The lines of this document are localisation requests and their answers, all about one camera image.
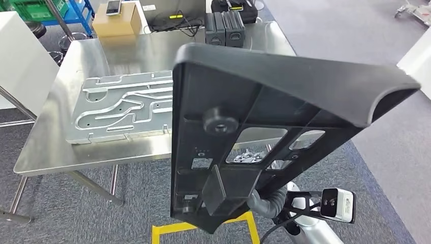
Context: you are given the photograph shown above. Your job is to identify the pale metal frame stand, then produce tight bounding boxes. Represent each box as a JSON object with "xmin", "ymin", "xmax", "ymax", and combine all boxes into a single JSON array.
[{"xmin": 394, "ymin": 0, "xmax": 431, "ymax": 27}]

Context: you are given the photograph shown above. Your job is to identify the black smartphone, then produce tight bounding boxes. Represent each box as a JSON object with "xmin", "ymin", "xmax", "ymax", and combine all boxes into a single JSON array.
[{"xmin": 105, "ymin": 0, "xmax": 122, "ymax": 16}]

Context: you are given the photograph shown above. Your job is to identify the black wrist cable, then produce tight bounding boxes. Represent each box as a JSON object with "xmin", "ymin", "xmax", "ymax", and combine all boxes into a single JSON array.
[{"xmin": 260, "ymin": 210, "xmax": 321, "ymax": 244}]

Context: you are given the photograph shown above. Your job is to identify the green plastic crate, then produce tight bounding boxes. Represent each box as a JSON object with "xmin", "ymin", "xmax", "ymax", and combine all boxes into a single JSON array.
[{"xmin": 8, "ymin": 0, "xmax": 70, "ymax": 22}]

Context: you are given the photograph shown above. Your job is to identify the stamped silver metal plate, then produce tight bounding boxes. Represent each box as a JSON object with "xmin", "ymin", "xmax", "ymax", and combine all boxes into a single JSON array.
[{"xmin": 66, "ymin": 69, "xmax": 174, "ymax": 145}]

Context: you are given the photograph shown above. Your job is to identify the black remote controller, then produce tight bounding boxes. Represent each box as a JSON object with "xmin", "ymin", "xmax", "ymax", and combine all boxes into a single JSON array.
[{"xmin": 224, "ymin": 0, "xmax": 255, "ymax": 11}]

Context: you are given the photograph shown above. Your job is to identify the black carry case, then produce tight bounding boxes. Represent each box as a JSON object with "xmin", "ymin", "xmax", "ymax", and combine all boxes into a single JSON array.
[{"xmin": 211, "ymin": 0, "xmax": 259, "ymax": 24}]

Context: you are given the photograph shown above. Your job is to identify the stainless steel workbench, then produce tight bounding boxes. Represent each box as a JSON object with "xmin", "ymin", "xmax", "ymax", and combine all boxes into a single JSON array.
[{"xmin": 0, "ymin": 20, "xmax": 297, "ymax": 225}]

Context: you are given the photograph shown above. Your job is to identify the brown cardboard box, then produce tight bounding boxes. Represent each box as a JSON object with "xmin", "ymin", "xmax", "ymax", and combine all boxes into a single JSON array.
[{"xmin": 91, "ymin": 3, "xmax": 142, "ymax": 38}]

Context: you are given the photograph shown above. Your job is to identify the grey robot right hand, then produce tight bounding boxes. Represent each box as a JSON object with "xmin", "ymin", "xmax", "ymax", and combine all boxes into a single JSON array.
[{"xmin": 229, "ymin": 151, "xmax": 292, "ymax": 219}]

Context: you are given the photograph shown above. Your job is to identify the black laptop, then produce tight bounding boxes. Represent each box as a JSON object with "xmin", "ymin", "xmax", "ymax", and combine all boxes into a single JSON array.
[{"xmin": 139, "ymin": 0, "xmax": 207, "ymax": 33}]

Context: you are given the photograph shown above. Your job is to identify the white cabinet block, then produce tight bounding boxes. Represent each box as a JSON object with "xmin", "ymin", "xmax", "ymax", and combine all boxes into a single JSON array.
[
  {"xmin": 396, "ymin": 26, "xmax": 431, "ymax": 92},
  {"xmin": 0, "ymin": 12, "xmax": 60, "ymax": 111}
]

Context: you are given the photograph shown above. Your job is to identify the blue metal trolley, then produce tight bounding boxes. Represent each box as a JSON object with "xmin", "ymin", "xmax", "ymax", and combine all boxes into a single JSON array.
[{"xmin": 42, "ymin": 0, "xmax": 96, "ymax": 38}]

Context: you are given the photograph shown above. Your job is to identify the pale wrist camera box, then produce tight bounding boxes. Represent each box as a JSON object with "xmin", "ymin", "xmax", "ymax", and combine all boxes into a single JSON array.
[{"xmin": 320, "ymin": 188, "xmax": 357, "ymax": 224}]

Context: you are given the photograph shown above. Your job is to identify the chrome tube frame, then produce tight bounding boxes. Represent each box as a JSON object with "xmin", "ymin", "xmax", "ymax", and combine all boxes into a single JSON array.
[{"xmin": 0, "ymin": 85, "xmax": 38, "ymax": 129}]

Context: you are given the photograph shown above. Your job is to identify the black round stool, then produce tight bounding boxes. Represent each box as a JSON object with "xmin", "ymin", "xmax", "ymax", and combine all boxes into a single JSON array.
[{"xmin": 25, "ymin": 20, "xmax": 65, "ymax": 67}]

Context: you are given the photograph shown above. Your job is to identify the chrome stanchion post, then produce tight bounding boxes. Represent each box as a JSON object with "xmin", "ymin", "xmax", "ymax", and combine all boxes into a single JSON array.
[{"xmin": 45, "ymin": 0, "xmax": 89, "ymax": 53}]

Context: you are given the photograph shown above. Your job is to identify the black tangled cables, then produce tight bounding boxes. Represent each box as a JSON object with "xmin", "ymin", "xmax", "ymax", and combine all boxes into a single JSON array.
[{"xmin": 149, "ymin": 12, "xmax": 203, "ymax": 37}]

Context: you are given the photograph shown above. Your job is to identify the black plastic plate frame part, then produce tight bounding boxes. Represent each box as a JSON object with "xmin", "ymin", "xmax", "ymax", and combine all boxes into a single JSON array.
[{"xmin": 170, "ymin": 42, "xmax": 421, "ymax": 235}]

